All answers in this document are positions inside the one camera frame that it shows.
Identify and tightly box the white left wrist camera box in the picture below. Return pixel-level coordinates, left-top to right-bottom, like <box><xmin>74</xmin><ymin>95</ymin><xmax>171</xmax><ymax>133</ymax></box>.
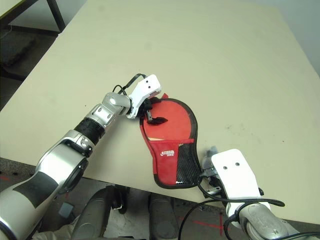
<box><xmin>126</xmin><ymin>74</ymin><xmax>162</xmax><ymax>120</ymax></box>

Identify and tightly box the grey left robot leg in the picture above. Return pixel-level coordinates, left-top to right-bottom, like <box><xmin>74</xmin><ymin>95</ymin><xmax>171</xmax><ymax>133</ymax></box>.
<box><xmin>72</xmin><ymin>184</ymin><xmax>131</xmax><ymax>240</ymax></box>

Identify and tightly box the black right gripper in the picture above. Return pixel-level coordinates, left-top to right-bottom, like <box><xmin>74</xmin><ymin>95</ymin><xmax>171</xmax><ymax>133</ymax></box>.
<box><xmin>201</xmin><ymin>146</ymin><xmax>222</xmax><ymax>196</ymax></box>

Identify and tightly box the grey floor pedal box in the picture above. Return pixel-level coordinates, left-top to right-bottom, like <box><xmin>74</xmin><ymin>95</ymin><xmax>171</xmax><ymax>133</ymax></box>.
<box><xmin>59</xmin><ymin>202</ymin><xmax>75</xmax><ymax>218</ymax></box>

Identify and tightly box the red ping-pong paddle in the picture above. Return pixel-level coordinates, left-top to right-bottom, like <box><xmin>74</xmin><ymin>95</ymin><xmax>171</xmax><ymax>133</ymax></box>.
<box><xmin>142</xmin><ymin>99</ymin><xmax>195</xmax><ymax>142</ymax></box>

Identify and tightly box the grey robot leg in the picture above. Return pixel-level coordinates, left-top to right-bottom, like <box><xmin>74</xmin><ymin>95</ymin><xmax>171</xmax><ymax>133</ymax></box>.
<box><xmin>148</xmin><ymin>193</ymin><xmax>181</xmax><ymax>240</ymax></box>
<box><xmin>72</xmin><ymin>184</ymin><xmax>131</xmax><ymax>240</ymax></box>

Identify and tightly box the beige side table black frame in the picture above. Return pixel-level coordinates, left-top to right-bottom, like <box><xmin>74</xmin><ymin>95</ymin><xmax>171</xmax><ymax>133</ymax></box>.
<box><xmin>0</xmin><ymin>0</ymin><xmax>67</xmax><ymax>34</ymax></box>

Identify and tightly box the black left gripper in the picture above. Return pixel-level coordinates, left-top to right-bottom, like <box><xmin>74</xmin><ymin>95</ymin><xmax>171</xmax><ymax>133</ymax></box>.
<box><xmin>142</xmin><ymin>97</ymin><xmax>168</xmax><ymax>125</ymax></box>

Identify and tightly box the black foam mat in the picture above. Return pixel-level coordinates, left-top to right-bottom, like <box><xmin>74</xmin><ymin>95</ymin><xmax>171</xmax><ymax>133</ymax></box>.
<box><xmin>0</xmin><ymin>34</ymin><xmax>36</xmax><ymax>67</ymax></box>

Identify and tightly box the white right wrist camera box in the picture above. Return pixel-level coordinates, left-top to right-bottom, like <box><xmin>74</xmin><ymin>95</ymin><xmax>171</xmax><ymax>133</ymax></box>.
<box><xmin>211</xmin><ymin>149</ymin><xmax>272</xmax><ymax>218</ymax></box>

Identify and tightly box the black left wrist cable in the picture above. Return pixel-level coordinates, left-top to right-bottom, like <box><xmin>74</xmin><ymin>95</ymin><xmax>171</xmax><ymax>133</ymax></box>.
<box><xmin>112</xmin><ymin>73</ymin><xmax>147</xmax><ymax>95</ymax></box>

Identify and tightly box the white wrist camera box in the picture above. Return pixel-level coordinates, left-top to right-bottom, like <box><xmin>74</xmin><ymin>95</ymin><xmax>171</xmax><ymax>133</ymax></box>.
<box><xmin>126</xmin><ymin>74</ymin><xmax>162</xmax><ymax>120</ymax></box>
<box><xmin>211</xmin><ymin>149</ymin><xmax>272</xmax><ymax>218</ymax></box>

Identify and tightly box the red black paddle case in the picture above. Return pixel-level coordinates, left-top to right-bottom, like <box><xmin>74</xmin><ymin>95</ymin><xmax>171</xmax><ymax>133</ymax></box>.
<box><xmin>138</xmin><ymin>92</ymin><xmax>203</xmax><ymax>190</ymax></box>

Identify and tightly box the grey right robot leg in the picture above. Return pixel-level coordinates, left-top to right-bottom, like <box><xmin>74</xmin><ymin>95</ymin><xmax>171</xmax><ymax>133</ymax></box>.
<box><xmin>148</xmin><ymin>193</ymin><xmax>181</xmax><ymax>240</ymax></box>

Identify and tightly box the person's trouser leg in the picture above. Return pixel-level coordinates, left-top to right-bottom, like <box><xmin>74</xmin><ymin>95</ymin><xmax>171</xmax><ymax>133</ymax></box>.
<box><xmin>32</xmin><ymin>222</ymin><xmax>81</xmax><ymax>240</ymax></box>

